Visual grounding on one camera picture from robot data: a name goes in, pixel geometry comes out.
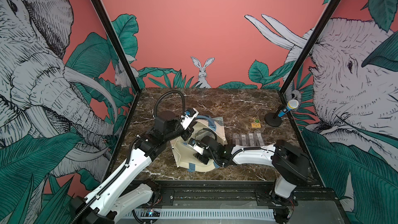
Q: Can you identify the clear plastic compass case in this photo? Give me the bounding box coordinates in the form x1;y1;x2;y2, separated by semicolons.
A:
233;133;241;146

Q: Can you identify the cream canvas tote bag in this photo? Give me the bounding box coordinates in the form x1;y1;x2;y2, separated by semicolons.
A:
171;116;228;172

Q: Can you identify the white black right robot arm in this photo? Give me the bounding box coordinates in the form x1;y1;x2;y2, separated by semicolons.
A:
188;136;309;199

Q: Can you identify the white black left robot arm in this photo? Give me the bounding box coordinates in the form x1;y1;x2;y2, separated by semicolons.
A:
70;109;198;224

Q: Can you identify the small wooden toy block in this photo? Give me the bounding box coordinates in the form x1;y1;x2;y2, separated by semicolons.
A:
251;118;261;129

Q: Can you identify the blue microphone on black stand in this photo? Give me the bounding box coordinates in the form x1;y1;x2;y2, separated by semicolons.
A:
264;99;299;127

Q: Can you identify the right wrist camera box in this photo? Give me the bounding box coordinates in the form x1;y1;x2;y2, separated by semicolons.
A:
188;139;204;155

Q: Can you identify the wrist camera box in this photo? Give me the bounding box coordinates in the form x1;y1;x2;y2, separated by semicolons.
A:
188;139;204;155
180;107;199;130

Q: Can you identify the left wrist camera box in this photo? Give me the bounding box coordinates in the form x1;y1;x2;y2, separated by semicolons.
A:
180;107;199;130

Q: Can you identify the black corrugated left cable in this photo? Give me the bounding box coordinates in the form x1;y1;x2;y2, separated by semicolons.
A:
153;90;186;117

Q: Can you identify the black front mounting rail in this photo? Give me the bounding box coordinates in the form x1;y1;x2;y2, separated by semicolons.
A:
124;179;338;207

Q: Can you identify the white perforated cable tray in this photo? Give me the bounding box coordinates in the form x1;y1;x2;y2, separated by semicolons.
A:
123;208;275;222

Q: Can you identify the black left frame post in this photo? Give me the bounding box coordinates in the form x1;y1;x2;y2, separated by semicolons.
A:
90;0;141;94

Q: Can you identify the black frame post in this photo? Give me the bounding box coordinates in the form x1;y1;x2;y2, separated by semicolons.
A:
278;0;341;96
90;0;141;94

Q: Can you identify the black right frame post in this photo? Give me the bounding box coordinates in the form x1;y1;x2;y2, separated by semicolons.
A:
278;0;341;96

